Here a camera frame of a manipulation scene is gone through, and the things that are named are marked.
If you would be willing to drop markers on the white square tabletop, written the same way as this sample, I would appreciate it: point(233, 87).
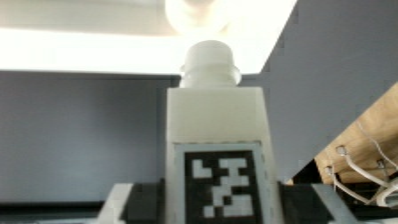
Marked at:
point(126, 36)

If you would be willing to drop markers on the wooden shelf with cables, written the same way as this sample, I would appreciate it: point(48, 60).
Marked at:
point(357, 161)

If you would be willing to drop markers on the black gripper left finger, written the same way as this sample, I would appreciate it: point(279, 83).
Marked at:
point(133, 204)

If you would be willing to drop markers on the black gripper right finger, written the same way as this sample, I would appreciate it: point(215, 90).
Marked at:
point(313, 205)

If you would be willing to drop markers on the white leg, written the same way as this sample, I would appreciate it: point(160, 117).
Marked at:
point(220, 184)

